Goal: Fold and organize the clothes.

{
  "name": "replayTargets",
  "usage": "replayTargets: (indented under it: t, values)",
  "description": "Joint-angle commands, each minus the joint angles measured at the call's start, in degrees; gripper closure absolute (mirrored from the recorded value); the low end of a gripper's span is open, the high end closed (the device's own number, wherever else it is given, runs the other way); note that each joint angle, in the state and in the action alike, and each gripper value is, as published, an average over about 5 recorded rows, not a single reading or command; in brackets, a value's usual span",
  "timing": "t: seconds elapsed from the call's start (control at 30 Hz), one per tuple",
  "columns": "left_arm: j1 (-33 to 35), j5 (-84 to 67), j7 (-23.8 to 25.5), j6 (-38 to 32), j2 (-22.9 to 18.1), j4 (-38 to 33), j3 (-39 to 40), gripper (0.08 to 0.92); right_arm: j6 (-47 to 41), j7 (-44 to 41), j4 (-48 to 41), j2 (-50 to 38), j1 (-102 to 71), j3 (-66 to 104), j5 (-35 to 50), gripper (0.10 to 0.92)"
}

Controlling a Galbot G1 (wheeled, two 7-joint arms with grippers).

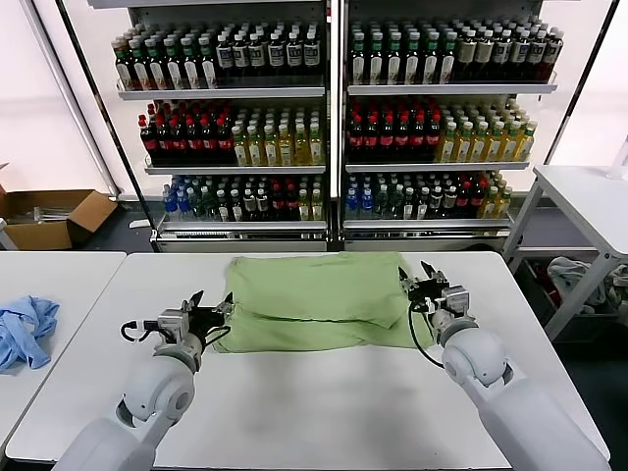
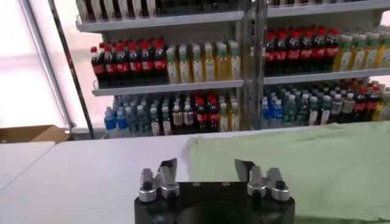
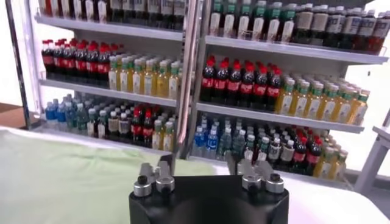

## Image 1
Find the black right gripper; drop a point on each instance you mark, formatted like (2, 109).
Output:
(427, 292)

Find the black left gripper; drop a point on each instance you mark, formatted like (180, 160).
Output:
(206, 321)

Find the green t-shirt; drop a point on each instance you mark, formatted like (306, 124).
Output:
(304, 294)

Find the green cap white label bottle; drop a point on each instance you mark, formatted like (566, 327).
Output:
(412, 68)
(376, 68)
(447, 68)
(236, 212)
(157, 73)
(430, 68)
(174, 73)
(141, 73)
(409, 209)
(123, 73)
(223, 212)
(359, 68)
(208, 73)
(422, 209)
(191, 73)
(393, 68)

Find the green label water bottle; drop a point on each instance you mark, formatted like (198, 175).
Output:
(394, 206)
(381, 206)
(196, 210)

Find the white cap dark drink bottle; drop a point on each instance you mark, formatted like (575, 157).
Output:
(536, 52)
(293, 58)
(518, 52)
(240, 59)
(435, 200)
(249, 203)
(275, 58)
(552, 50)
(262, 203)
(256, 58)
(501, 52)
(225, 60)
(310, 56)
(449, 200)

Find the red cap cola bottle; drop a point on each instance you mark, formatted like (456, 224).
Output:
(433, 140)
(418, 141)
(387, 141)
(477, 198)
(194, 145)
(148, 145)
(291, 203)
(209, 145)
(355, 141)
(277, 203)
(402, 141)
(372, 141)
(463, 199)
(179, 145)
(225, 144)
(164, 145)

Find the blue label water bottle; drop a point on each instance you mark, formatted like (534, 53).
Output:
(351, 205)
(366, 205)
(169, 208)
(182, 208)

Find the yellow juice bottle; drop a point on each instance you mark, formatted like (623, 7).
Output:
(304, 211)
(503, 204)
(480, 147)
(317, 150)
(255, 152)
(301, 151)
(489, 205)
(240, 152)
(317, 211)
(271, 152)
(447, 148)
(526, 145)
(286, 151)
(511, 146)
(496, 147)
(464, 148)

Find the small white scrap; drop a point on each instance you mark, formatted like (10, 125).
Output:
(138, 224)

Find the red cloth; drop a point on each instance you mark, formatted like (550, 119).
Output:
(548, 294)

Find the pale grey crumpled cloth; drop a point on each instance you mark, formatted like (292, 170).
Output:
(569, 274)

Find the open cardboard box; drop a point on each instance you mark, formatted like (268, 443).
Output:
(49, 235)

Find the white side table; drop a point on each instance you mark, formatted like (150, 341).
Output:
(579, 206)

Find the dark storage crate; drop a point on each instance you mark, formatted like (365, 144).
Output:
(589, 329)

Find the blue crumpled cloth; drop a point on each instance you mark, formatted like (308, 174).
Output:
(24, 333)

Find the grey drinks display rack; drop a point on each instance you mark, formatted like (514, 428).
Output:
(221, 93)
(441, 89)

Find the clear plastic packaging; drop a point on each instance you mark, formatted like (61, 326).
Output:
(39, 215)

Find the olive grey crumpled cloth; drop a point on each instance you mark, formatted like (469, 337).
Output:
(619, 284)

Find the dark bottle tan label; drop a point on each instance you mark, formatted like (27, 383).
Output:
(466, 52)
(485, 51)

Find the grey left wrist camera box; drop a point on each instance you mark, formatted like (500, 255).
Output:
(172, 323)

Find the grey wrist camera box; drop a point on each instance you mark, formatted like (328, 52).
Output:
(456, 299)
(172, 323)

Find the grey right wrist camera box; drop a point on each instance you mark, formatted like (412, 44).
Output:
(456, 299)

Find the black slanted frame pole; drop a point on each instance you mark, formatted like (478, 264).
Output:
(581, 83)
(141, 212)

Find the white slanted frame bar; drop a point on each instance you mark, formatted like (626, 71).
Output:
(73, 98)

